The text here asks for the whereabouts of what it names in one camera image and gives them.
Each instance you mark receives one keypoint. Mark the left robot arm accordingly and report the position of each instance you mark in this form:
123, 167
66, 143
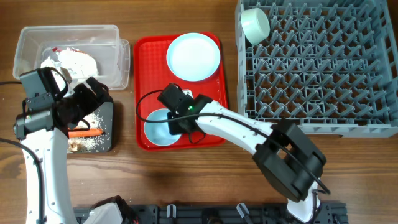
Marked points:
42, 131

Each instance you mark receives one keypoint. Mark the brown food scrap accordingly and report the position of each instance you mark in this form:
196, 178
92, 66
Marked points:
74, 147

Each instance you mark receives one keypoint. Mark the light blue bowl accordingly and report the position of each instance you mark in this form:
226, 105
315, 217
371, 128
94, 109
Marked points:
159, 133

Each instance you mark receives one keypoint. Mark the grey dishwasher rack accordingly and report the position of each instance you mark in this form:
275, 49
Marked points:
329, 66

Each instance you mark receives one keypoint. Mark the white napkin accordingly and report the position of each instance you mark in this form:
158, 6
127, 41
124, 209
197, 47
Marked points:
79, 64

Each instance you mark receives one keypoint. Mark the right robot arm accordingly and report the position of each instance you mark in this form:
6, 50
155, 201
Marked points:
285, 155

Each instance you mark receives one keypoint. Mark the light blue plate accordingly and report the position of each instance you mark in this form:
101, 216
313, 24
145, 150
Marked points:
193, 57

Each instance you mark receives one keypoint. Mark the black plastic tray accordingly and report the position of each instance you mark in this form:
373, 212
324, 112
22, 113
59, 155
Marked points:
106, 111

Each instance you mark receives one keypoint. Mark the mint green bowl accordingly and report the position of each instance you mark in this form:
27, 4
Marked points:
255, 25

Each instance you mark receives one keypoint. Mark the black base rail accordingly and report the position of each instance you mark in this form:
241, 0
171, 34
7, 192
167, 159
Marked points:
329, 212

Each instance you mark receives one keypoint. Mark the clear plastic bin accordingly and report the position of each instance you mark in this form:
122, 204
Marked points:
102, 42

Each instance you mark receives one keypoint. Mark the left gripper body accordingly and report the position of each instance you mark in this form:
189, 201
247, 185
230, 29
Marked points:
94, 94

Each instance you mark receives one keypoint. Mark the orange carrot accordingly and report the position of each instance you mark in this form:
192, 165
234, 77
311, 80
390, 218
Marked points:
85, 134

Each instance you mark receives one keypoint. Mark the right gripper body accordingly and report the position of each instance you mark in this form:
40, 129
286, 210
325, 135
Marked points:
179, 125

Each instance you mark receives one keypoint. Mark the red serving tray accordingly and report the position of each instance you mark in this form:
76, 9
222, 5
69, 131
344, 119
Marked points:
152, 73

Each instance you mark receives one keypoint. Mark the white rice pile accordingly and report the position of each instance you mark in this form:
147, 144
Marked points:
91, 121

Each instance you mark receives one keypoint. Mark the red chili wrapper scrap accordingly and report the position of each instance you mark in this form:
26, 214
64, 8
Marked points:
58, 50

